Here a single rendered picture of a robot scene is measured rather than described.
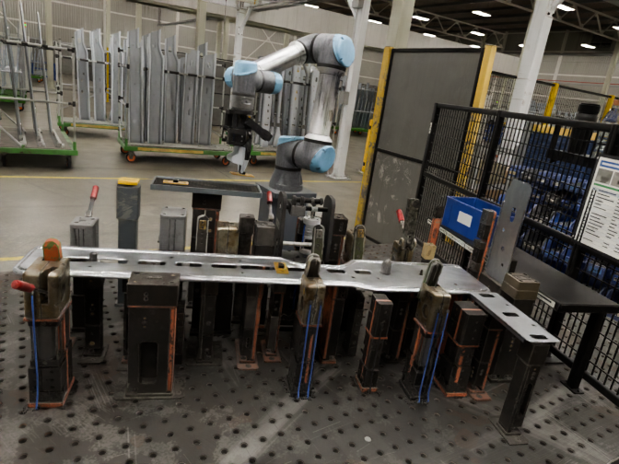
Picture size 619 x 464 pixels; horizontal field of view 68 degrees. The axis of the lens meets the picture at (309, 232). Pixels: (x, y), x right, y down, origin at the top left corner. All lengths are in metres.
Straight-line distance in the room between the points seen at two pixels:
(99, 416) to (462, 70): 3.46
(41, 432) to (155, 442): 0.26
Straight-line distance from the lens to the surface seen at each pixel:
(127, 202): 1.66
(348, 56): 1.92
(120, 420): 1.30
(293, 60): 1.91
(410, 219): 1.65
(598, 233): 1.77
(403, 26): 9.53
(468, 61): 3.98
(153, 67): 8.29
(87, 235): 1.53
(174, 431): 1.26
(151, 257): 1.43
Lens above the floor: 1.53
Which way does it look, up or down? 17 degrees down
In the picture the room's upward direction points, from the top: 8 degrees clockwise
